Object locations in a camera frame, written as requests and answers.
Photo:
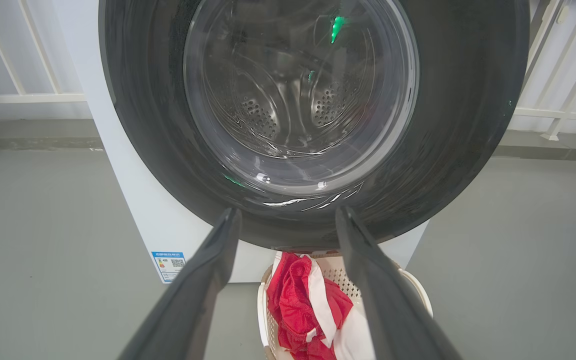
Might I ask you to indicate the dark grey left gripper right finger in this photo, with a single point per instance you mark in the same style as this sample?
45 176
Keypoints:
388 300

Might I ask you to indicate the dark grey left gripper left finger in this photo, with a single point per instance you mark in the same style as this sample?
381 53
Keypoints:
193 300

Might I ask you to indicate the red and white clothes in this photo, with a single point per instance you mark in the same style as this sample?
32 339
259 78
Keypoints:
298 300

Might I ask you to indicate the black round glass washer door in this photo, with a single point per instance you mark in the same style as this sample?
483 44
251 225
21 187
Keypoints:
143 100

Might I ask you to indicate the cream laundry basket brown rim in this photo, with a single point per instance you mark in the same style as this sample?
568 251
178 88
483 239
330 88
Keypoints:
263 320

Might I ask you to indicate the white front-load washing machine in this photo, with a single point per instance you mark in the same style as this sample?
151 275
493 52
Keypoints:
133 175

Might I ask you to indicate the blue energy label sticker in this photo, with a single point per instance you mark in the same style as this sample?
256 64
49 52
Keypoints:
169 266

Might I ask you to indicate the white metal railing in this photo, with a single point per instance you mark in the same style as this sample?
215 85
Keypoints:
18 98

